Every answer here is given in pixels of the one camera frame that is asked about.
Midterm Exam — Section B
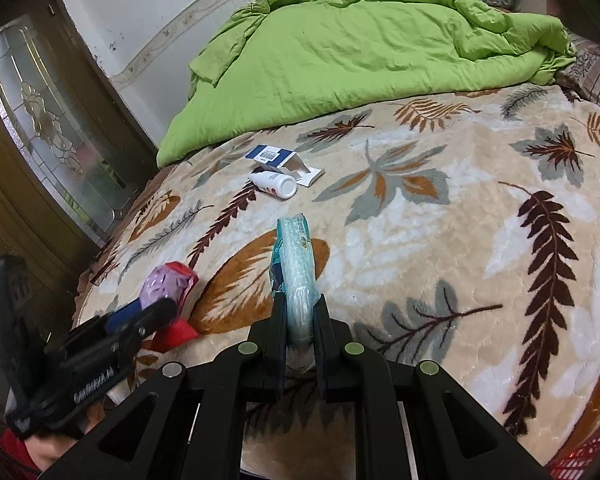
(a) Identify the striped brown pillow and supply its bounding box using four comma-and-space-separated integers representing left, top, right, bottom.
555, 35, 600, 126

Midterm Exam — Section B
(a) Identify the person's left hand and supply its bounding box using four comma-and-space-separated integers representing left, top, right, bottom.
27, 412, 106, 473

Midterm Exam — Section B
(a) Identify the leaf-printed beige blanket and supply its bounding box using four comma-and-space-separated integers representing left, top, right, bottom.
75, 82, 600, 480

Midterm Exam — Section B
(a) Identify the green quilt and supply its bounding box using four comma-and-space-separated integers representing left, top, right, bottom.
157, 0, 578, 168

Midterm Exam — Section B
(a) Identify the red shiny packet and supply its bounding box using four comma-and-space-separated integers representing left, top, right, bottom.
137, 261, 201, 352

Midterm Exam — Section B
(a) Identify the red mesh basket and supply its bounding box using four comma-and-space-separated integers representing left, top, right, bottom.
550, 425, 600, 480

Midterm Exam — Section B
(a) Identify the small white bottle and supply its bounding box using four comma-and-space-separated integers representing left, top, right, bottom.
249, 170, 297, 201

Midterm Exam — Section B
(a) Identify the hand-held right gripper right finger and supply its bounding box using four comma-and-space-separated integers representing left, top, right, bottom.
312, 295, 553, 480

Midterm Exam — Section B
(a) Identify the blue and white box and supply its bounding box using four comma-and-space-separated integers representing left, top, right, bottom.
245, 144, 326, 188

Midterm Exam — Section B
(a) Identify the wooden glass-panel door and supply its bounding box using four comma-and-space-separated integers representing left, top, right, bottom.
0, 0, 162, 286

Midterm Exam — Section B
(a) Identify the person's left forearm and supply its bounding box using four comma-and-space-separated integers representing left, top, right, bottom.
0, 432, 43, 480

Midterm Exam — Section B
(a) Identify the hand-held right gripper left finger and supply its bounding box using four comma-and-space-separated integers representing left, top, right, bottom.
40, 292, 288, 480

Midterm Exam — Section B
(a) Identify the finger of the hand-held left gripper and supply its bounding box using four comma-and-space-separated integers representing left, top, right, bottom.
115, 298, 179, 356
70, 305, 152, 344

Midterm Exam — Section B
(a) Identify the teal tissue packet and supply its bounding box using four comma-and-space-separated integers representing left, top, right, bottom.
270, 214, 315, 346

